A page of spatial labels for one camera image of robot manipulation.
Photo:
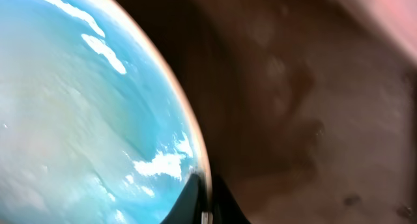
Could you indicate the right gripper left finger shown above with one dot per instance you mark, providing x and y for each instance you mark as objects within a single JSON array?
[{"x": 187, "y": 208}]

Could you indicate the white plate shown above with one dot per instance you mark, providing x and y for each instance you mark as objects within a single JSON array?
[{"x": 95, "y": 127}]

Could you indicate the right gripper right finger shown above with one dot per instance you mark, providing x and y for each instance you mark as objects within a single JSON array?
[{"x": 225, "y": 209}]

